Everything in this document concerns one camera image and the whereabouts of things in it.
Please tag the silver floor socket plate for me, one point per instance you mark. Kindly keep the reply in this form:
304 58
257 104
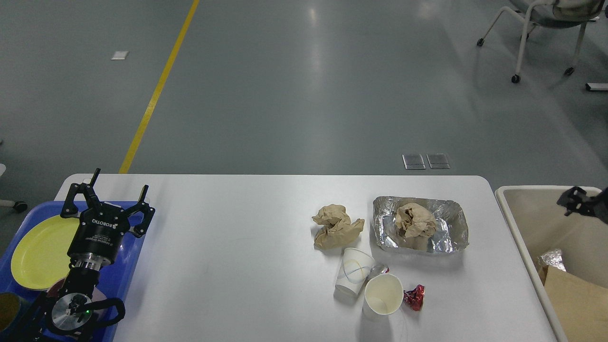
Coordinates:
413 162

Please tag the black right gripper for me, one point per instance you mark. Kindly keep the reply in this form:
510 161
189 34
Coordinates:
576 200

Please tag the brown paper bag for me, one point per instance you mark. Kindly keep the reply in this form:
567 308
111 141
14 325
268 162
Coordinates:
577 310

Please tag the pink mug brown inside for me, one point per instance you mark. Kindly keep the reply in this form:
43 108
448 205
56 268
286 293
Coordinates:
95 295

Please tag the white patterned paper cup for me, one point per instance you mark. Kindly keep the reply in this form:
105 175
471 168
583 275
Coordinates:
354 269

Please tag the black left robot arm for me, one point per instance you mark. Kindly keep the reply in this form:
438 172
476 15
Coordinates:
73 317

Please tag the teal mug yellow inside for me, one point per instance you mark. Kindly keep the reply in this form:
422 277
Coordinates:
12 310

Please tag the black caster wheel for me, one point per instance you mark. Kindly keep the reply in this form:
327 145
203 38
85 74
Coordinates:
18 206

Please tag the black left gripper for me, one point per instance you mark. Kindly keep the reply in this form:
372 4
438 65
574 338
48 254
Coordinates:
99 235

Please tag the foil piece in bin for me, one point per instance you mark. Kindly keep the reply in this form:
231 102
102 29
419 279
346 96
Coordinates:
553 257

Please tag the white wheeled chair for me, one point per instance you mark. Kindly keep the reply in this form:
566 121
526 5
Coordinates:
553 14

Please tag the white bar on floor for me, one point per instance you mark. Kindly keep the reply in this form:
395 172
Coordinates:
596 87

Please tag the aluminium foil sheet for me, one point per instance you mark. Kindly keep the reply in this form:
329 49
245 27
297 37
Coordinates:
451 235

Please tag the beige plastic bin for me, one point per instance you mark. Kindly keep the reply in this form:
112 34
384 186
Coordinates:
538 225

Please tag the yellow plastic plate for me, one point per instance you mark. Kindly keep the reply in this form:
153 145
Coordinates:
40 259

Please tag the red foil wrapper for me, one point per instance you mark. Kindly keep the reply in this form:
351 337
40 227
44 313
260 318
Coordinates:
414 298

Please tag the brown paper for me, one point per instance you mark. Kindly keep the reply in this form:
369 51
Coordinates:
413 220

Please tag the white floor marker tile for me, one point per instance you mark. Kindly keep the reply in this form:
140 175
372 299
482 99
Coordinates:
120 55

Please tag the crumpled brown paper ball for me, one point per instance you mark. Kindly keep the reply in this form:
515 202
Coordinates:
337 228

